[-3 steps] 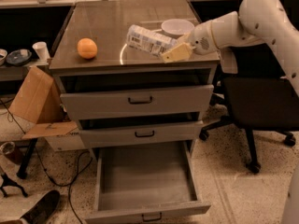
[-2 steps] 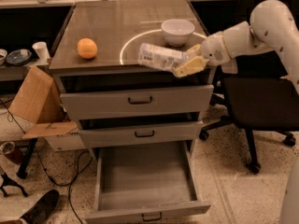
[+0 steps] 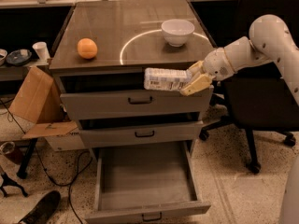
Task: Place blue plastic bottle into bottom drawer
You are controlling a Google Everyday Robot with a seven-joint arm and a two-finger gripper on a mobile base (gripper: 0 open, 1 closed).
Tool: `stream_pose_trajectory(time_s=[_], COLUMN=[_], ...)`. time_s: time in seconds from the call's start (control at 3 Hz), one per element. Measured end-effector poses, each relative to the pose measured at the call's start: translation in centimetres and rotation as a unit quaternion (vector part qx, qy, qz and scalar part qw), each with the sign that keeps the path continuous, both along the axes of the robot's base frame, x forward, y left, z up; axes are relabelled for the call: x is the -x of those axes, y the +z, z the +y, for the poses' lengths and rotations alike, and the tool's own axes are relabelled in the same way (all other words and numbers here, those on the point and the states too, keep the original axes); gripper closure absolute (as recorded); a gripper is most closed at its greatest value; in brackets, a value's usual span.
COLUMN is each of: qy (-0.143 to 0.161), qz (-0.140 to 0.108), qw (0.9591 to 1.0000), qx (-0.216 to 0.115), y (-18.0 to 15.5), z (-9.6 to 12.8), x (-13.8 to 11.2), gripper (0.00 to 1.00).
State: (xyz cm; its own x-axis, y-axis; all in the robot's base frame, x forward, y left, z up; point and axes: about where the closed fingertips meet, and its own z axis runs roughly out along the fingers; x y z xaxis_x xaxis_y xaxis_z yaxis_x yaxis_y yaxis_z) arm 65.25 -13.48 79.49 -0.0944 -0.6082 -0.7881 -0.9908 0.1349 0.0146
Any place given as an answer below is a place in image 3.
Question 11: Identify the clear plastic water bottle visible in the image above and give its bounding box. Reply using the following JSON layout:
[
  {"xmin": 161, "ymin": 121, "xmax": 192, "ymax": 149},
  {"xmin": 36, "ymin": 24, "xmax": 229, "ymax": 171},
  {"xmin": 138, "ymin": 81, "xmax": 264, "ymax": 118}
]
[{"xmin": 144, "ymin": 68, "xmax": 192, "ymax": 91}]

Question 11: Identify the black stand leg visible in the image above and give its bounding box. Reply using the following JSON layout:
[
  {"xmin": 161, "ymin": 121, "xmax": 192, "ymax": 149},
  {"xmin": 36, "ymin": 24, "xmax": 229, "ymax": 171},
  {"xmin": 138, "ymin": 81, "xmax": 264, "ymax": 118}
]
[{"xmin": 0, "ymin": 165, "xmax": 28, "ymax": 197}]

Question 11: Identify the top grey drawer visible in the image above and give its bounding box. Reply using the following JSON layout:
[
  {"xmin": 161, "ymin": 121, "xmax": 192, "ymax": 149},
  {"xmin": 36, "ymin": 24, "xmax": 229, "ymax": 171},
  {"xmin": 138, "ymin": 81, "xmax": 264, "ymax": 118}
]
[{"xmin": 61, "ymin": 87, "xmax": 212, "ymax": 120}]

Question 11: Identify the grey drawer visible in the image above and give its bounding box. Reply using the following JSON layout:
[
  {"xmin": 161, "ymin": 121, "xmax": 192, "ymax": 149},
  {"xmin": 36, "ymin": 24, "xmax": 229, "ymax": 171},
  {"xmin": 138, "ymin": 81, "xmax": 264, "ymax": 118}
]
[
  {"xmin": 79, "ymin": 121, "xmax": 203, "ymax": 148},
  {"xmin": 85, "ymin": 141, "xmax": 210, "ymax": 224},
  {"xmin": 61, "ymin": 87, "xmax": 212, "ymax": 120}
]

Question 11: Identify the black shoe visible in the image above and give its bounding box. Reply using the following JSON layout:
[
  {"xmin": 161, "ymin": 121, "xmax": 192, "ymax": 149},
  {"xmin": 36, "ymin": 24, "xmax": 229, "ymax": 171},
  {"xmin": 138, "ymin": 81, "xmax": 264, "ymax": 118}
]
[{"xmin": 18, "ymin": 190, "xmax": 61, "ymax": 224}]

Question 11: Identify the orange fruit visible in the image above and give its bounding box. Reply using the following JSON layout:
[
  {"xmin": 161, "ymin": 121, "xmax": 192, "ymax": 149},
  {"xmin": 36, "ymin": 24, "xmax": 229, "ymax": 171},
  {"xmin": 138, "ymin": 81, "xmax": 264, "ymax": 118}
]
[{"xmin": 77, "ymin": 38, "xmax": 98, "ymax": 59}]

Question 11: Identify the bottom grey drawer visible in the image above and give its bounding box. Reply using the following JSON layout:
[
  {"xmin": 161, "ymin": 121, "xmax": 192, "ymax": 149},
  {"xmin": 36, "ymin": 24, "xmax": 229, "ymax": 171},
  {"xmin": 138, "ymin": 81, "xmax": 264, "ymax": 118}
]
[{"xmin": 85, "ymin": 141, "xmax": 210, "ymax": 224}]

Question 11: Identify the brown glass jar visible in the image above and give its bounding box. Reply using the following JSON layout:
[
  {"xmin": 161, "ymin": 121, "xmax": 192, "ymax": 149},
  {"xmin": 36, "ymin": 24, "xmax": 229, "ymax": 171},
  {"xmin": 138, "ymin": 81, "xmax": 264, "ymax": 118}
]
[{"xmin": 0, "ymin": 142, "xmax": 23, "ymax": 164}]

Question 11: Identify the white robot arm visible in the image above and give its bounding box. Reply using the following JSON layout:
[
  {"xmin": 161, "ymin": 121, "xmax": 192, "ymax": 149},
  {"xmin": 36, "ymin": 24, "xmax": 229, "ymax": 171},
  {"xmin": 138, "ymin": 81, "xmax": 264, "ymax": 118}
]
[{"xmin": 181, "ymin": 15, "xmax": 299, "ymax": 172}]

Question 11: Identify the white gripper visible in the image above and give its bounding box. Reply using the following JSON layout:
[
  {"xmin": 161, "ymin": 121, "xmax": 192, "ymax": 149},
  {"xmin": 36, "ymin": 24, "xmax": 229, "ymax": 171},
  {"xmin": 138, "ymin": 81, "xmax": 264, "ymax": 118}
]
[{"xmin": 180, "ymin": 48, "xmax": 236, "ymax": 96}]

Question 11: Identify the white ceramic bowl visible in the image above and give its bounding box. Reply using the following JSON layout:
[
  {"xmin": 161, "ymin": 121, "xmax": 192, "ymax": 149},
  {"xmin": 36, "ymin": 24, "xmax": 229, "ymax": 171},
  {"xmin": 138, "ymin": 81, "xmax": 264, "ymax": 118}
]
[{"xmin": 161, "ymin": 19, "xmax": 195, "ymax": 47}]

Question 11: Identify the grey drawer cabinet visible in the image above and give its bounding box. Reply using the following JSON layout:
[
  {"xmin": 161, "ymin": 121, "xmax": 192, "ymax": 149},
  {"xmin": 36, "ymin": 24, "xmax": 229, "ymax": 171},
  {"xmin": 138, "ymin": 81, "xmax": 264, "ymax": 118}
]
[{"xmin": 49, "ymin": 0, "xmax": 221, "ymax": 155}]

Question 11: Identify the white paper cup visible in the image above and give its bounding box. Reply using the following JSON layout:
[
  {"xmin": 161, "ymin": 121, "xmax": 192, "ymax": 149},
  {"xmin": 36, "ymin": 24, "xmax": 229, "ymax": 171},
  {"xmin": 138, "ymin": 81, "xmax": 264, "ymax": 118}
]
[{"xmin": 32, "ymin": 42, "xmax": 50, "ymax": 61}]

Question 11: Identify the middle grey drawer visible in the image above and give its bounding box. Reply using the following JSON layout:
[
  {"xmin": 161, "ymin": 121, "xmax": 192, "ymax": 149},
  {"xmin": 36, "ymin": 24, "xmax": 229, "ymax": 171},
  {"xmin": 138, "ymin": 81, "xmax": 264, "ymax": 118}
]
[{"xmin": 79, "ymin": 121, "xmax": 203, "ymax": 148}]

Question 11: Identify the small bowl at left edge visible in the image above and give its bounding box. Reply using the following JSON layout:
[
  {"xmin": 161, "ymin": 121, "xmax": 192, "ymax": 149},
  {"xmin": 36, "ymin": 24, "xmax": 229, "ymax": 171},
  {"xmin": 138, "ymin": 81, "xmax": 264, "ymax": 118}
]
[{"xmin": 0, "ymin": 49, "xmax": 7, "ymax": 66}]

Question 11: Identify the black office chair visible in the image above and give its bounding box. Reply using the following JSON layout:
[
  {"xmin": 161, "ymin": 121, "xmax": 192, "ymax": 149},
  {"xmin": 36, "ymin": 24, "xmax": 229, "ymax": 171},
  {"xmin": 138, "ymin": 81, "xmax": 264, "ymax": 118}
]
[{"xmin": 199, "ymin": 0, "xmax": 299, "ymax": 174}]

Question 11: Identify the dark blue dish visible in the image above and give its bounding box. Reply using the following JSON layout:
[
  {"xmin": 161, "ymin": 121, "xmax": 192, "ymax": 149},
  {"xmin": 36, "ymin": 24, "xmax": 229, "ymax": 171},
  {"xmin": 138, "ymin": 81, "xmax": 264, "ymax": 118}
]
[{"xmin": 6, "ymin": 49, "xmax": 32, "ymax": 66}]

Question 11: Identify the black table leg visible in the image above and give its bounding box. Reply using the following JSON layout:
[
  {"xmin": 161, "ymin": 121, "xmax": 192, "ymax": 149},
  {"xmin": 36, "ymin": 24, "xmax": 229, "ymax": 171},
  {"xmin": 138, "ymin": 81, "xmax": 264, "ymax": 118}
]
[{"xmin": 17, "ymin": 138, "xmax": 37, "ymax": 179}]

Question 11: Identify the brown cardboard box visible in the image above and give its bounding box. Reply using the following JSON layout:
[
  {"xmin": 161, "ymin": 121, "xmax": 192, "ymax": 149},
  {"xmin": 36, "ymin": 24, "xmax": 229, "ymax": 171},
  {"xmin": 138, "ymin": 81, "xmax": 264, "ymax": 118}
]
[{"xmin": 9, "ymin": 66, "xmax": 77, "ymax": 139}]

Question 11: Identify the black floor cable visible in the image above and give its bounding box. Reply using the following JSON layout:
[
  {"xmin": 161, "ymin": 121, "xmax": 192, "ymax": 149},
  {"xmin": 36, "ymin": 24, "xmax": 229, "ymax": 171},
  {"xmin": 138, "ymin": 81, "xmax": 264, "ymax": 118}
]
[{"xmin": 0, "ymin": 98, "xmax": 93, "ymax": 224}]

